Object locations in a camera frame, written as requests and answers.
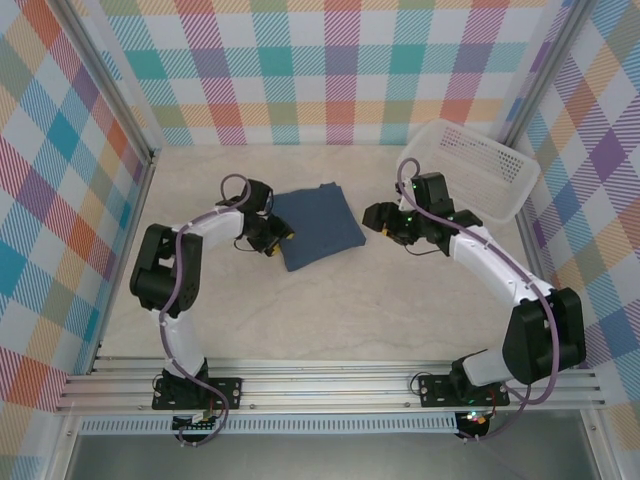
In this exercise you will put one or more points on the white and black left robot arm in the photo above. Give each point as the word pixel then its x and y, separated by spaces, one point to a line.
pixel 220 222

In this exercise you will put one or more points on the blue t-shirt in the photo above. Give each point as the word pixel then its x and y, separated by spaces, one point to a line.
pixel 320 225

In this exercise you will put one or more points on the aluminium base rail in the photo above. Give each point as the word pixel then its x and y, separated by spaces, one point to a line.
pixel 325 387

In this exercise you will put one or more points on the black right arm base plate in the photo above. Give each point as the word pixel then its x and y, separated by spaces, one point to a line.
pixel 435 390

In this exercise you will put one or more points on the aluminium upright post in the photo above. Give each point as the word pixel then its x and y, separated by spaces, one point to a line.
pixel 103 70
pixel 545 70

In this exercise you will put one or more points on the grey metal shelf plate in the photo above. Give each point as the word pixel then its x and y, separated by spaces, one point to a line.
pixel 325 457

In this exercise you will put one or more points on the aluminium side rail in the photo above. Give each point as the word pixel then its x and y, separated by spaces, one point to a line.
pixel 111 305

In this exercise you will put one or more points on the white perforated plastic basket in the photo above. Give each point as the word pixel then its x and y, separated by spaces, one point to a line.
pixel 500 165

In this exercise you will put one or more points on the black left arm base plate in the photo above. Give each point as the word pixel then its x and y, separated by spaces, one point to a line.
pixel 227 392

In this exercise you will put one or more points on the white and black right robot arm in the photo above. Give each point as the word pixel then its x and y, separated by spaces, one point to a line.
pixel 495 260

